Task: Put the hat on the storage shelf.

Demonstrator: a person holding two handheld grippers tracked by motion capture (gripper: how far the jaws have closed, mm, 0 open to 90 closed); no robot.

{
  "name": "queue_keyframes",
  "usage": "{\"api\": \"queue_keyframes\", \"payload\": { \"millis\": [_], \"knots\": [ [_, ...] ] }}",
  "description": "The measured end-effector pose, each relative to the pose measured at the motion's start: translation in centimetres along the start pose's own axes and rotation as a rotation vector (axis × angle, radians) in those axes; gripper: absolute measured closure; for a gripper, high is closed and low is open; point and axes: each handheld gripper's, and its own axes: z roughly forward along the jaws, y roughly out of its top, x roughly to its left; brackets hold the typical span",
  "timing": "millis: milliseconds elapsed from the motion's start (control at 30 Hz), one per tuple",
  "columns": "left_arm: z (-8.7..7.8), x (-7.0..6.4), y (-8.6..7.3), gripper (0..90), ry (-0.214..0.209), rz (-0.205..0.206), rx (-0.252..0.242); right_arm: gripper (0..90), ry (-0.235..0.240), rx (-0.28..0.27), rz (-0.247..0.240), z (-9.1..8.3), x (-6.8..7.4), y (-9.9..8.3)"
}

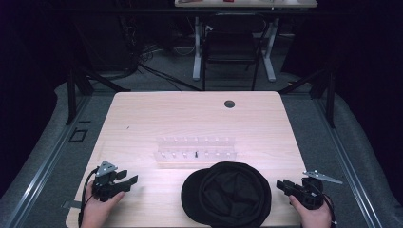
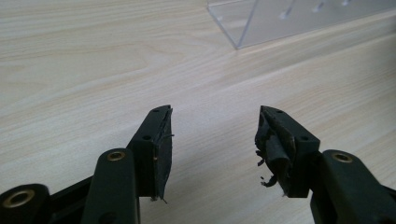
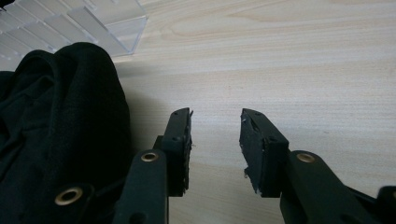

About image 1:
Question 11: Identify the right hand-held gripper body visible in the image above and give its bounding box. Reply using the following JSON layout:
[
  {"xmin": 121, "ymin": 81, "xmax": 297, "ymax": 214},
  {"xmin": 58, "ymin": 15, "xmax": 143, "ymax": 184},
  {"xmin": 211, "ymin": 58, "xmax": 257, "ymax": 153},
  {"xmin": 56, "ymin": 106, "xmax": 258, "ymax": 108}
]
[{"xmin": 294, "ymin": 169, "xmax": 344, "ymax": 211}]

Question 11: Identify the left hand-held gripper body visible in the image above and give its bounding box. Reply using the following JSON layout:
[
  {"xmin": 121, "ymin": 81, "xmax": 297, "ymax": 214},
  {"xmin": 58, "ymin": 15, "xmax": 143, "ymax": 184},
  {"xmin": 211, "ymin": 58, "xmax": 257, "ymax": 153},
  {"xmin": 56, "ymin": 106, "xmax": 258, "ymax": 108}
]
[{"xmin": 91, "ymin": 161, "xmax": 132, "ymax": 203}]

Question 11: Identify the person's left hand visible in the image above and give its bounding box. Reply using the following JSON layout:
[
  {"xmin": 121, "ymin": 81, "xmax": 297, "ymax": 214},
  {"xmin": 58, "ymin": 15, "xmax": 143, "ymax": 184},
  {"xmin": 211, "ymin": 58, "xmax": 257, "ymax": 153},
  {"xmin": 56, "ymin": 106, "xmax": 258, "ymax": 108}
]
[{"xmin": 81, "ymin": 180, "xmax": 126, "ymax": 228}]

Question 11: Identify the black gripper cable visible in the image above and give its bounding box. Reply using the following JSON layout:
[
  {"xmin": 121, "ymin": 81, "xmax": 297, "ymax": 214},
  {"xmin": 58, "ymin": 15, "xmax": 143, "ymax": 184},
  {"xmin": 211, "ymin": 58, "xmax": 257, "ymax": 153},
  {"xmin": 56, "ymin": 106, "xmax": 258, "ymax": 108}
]
[
  {"xmin": 77, "ymin": 167, "xmax": 100, "ymax": 228},
  {"xmin": 322, "ymin": 192, "xmax": 338, "ymax": 228}
]

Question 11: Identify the black metal stand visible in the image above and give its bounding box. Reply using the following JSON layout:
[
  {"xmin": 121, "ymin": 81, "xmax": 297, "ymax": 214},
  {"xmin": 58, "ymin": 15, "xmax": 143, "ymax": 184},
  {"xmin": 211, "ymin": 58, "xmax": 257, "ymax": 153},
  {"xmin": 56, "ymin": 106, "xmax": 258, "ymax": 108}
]
[
  {"xmin": 65, "ymin": 65, "xmax": 131, "ymax": 126},
  {"xmin": 278, "ymin": 66, "xmax": 337, "ymax": 129}
]

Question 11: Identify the white-legged desk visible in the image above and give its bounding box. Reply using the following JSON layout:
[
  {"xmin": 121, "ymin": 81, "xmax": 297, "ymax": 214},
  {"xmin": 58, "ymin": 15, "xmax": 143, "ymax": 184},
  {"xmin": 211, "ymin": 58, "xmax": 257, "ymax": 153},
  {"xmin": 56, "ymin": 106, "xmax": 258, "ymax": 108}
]
[{"xmin": 173, "ymin": 0, "xmax": 319, "ymax": 83}]

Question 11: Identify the person's right hand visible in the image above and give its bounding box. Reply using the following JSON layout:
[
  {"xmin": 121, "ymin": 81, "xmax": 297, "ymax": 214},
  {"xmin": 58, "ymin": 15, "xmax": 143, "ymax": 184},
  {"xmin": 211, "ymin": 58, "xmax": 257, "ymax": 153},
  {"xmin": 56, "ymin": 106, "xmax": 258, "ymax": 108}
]
[{"xmin": 288, "ymin": 194, "xmax": 334, "ymax": 228}]

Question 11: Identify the black cap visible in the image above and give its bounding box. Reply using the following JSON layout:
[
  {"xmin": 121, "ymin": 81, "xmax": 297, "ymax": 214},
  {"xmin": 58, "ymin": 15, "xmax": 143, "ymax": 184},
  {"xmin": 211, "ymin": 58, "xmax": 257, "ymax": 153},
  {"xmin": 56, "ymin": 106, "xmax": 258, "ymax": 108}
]
[{"xmin": 180, "ymin": 161, "xmax": 273, "ymax": 228}]

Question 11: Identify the clear acrylic peg rack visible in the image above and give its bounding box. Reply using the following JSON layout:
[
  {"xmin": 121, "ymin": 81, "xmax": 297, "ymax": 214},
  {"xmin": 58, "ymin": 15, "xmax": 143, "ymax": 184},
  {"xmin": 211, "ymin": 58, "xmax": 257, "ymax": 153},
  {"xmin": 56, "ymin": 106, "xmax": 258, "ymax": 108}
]
[{"xmin": 153, "ymin": 135, "xmax": 239, "ymax": 163}]

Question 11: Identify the bundle of black floor cables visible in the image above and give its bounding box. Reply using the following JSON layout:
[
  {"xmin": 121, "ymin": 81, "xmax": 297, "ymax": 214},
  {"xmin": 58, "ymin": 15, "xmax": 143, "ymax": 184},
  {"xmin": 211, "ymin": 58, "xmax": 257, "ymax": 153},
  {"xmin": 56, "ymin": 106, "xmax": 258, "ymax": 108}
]
[{"xmin": 116, "ymin": 12, "xmax": 203, "ymax": 93}]

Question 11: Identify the black chair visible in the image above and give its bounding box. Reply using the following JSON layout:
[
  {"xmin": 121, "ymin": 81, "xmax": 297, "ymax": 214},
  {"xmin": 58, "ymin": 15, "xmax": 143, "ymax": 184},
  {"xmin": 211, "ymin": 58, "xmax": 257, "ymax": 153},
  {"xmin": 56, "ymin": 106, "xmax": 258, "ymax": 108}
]
[{"xmin": 201, "ymin": 12, "xmax": 267, "ymax": 92}]

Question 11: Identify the grey tape strip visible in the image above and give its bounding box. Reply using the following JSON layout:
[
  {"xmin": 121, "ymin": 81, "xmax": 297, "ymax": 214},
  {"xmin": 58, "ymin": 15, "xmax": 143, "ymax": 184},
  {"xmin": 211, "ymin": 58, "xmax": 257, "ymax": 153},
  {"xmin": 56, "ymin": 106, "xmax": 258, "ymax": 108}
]
[{"xmin": 61, "ymin": 199, "xmax": 85, "ymax": 210}]

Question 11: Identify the aluminium floor rail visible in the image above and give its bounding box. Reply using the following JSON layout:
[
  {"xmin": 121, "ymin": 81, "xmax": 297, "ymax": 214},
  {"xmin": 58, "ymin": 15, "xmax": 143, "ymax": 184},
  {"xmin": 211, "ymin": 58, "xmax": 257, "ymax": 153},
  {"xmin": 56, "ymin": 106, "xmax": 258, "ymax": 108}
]
[
  {"xmin": 0, "ymin": 94, "xmax": 93, "ymax": 228},
  {"xmin": 312, "ymin": 94, "xmax": 385, "ymax": 228}
]

